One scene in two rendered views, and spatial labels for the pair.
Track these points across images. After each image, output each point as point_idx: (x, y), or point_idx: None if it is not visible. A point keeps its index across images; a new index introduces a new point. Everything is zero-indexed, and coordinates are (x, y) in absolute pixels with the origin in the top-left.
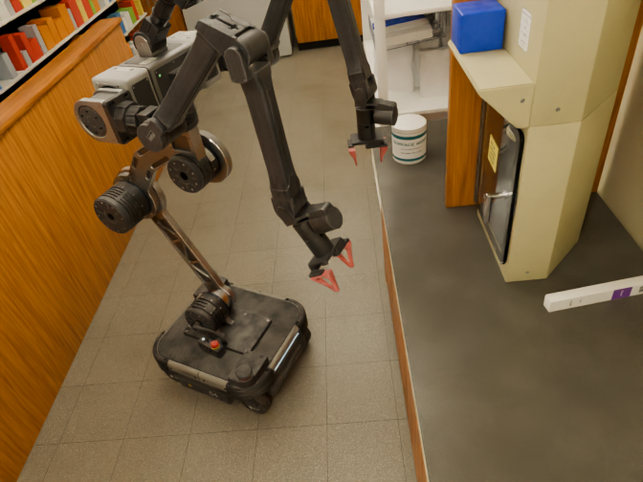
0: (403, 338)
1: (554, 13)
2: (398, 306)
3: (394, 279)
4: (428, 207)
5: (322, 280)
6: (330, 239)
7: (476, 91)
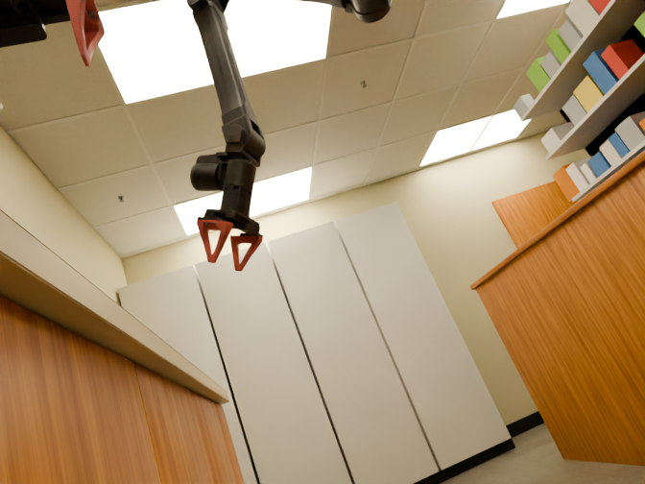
0: (182, 368)
1: None
2: (169, 352)
3: (154, 333)
4: None
5: (249, 249)
6: (223, 209)
7: (1, 105)
